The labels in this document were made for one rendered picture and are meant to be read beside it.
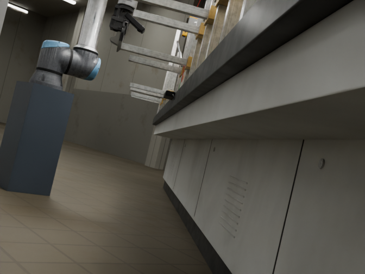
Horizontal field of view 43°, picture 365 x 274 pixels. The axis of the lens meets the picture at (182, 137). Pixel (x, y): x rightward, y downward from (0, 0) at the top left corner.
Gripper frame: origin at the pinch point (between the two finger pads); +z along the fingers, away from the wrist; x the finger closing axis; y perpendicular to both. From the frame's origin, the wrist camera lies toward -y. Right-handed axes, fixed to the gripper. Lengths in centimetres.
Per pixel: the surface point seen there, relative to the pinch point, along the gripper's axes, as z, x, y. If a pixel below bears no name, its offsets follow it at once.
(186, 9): -12, 51, -24
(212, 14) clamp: -12, 55, -34
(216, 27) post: -3, 72, -35
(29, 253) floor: 83, 70, 4
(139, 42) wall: -159, -753, 33
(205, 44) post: -3, 47, -35
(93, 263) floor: 82, 67, -17
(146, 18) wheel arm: -11.4, 26.3, -9.9
